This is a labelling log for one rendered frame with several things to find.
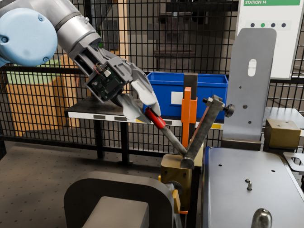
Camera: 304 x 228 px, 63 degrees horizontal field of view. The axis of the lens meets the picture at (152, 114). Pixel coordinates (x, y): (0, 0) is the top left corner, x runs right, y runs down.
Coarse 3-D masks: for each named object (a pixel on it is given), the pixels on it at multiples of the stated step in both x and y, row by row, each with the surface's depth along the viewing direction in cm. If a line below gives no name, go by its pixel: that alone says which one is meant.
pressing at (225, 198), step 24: (216, 168) 64; (240, 168) 64; (264, 168) 64; (288, 168) 64; (216, 192) 55; (240, 192) 55; (264, 192) 55; (288, 192) 55; (216, 216) 48; (240, 216) 48; (288, 216) 48
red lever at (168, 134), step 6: (150, 108) 54; (150, 114) 54; (156, 114) 54; (156, 120) 54; (162, 120) 54; (156, 126) 55; (162, 126) 54; (162, 132) 55; (168, 132) 55; (168, 138) 55; (174, 138) 55; (174, 144) 55; (180, 144) 56; (180, 150) 55; (186, 150) 56
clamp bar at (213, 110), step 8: (216, 96) 51; (208, 104) 50; (216, 104) 49; (224, 104) 50; (232, 104) 50; (208, 112) 50; (216, 112) 50; (232, 112) 49; (200, 120) 54; (208, 120) 51; (200, 128) 52; (208, 128) 51; (192, 136) 56; (200, 136) 52; (192, 144) 53; (200, 144) 53; (192, 152) 54
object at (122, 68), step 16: (80, 48) 46; (96, 48) 50; (80, 64) 47; (96, 64) 46; (112, 64) 46; (128, 64) 53; (96, 80) 47; (112, 80) 47; (128, 80) 48; (96, 96) 48; (112, 96) 49
